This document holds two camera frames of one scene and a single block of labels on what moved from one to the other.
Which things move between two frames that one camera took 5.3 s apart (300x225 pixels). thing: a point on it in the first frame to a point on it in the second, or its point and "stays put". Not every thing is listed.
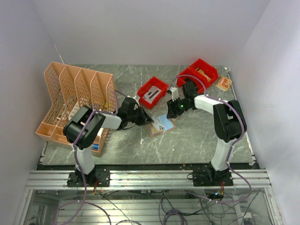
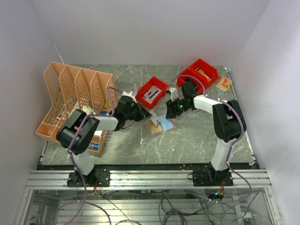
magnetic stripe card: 156,123 to 154,117
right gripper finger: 172,113 stays put
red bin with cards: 152,92 stays put
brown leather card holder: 161,124 stays put
